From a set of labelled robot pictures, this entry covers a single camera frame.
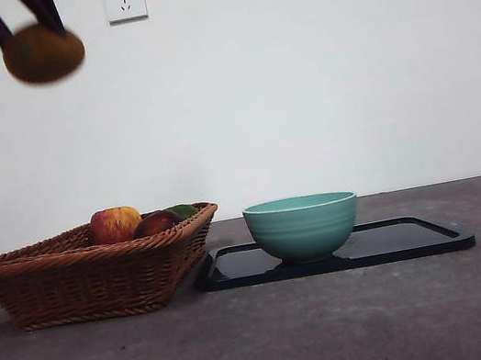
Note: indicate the dark red apple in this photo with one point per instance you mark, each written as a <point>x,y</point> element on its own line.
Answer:
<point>155,225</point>

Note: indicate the red yellow apple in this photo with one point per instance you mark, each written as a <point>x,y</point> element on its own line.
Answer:
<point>113,223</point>

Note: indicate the green fruit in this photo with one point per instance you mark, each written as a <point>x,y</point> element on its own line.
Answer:
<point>185,210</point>

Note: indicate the brown wicker basket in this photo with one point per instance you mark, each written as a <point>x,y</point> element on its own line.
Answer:
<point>77,283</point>

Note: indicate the brown kiwifruit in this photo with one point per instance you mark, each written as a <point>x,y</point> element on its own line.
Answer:
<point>43,54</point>

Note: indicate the teal ceramic bowl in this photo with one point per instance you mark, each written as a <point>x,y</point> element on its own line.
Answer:
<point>305,229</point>

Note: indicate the white wall socket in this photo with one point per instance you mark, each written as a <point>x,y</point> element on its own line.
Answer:
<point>125,0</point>

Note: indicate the black rectangular tray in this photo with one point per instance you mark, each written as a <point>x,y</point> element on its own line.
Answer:
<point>396,241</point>

